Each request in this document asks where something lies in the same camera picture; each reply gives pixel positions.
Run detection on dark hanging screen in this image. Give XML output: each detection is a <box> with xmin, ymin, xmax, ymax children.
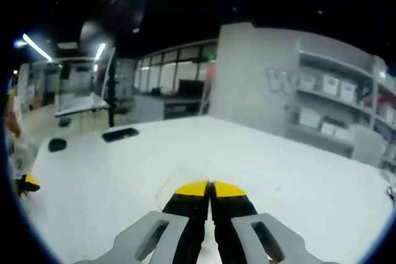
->
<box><xmin>101</xmin><ymin>0</ymin><xmax>147</xmax><ymax>35</ymax></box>

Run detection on grey shelf unit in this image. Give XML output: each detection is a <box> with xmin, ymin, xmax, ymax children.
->
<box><xmin>286</xmin><ymin>41</ymin><xmax>396</xmax><ymax>160</ymax></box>

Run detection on clear resealable bag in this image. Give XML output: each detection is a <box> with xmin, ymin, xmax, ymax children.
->
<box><xmin>157</xmin><ymin>166</ymin><xmax>217</xmax><ymax>215</ymax></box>

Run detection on black monitor stand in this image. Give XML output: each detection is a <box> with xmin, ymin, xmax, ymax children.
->
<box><xmin>106</xmin><ymin>48</ymin><xmax>118</xmax><ymax>129</ymax></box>

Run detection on monitor with purple screen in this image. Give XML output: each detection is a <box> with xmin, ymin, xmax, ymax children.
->
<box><xmin>98</xmin><ymin>46</ymin><xmax>117</xmax><ymax>100</ymax></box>

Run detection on person's left hand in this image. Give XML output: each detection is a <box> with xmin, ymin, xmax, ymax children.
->
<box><xmin>6</xmin><ymin>108</ymin><xmax>22</xmax><ymax>142</ymax></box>

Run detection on rows of white storage boxes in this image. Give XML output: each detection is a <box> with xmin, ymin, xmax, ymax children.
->
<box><xmin>296</xmin><ymin>74</ymin><xmax>396</xmax><ymax>141</ymax></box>

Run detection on grey chair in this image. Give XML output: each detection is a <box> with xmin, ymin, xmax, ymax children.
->
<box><xmin>351</xmin><ymin>124</ymin><xmax>386</xmax><ymax>166</ymax></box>

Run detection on black phone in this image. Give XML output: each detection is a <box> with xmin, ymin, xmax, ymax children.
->
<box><xmin>101</xmin><ymin>127</ymin><xmax>139</xmax><ymax>143</ymax></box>

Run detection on black display screen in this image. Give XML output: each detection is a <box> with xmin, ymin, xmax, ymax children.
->
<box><xmin>178</xmin><ymin>80</ymin><xmax>205</xmax><ymax>94</ymax></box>

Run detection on ceiling light tube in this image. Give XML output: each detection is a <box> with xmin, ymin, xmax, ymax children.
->
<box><xmin>95</xmin><ymin>42</ymin><xmax>108</xmax><ymax>61</ymax></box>
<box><xmin>21</xmin><ymin>33</ymin><xmax>54</xmax><ymax>62</ymax></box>

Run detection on white side desk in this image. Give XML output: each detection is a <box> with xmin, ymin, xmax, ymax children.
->
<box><xmin>54</xmin><ymin>95</ymin><xmax>110</xmax><ymax>119</ymax></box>

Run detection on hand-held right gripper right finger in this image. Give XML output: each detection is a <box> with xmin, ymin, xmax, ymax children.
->
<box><xmin>210</xmin><ymin>181</ymin><xmax>327</xmax><ymax>264</ymax></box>

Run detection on black rounded device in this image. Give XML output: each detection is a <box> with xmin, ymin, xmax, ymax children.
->
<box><xmin>48</xmin><ymin>137</ymin><xmax>67</xmax><ymax>153</ymax></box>

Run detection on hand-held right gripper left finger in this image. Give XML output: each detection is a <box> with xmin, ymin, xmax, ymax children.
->
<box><xmin>72</xmin><ymin>180</ymin><xmax>210</xmax><ymax>264</ymax></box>

